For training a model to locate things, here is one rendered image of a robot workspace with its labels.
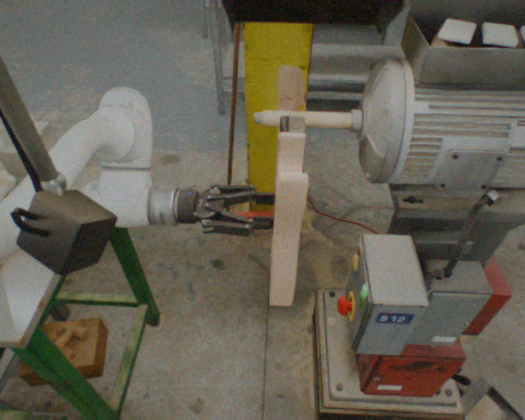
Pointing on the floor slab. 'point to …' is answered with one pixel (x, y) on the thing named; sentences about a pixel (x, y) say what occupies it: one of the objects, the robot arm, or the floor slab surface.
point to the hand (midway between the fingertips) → (273, 210)
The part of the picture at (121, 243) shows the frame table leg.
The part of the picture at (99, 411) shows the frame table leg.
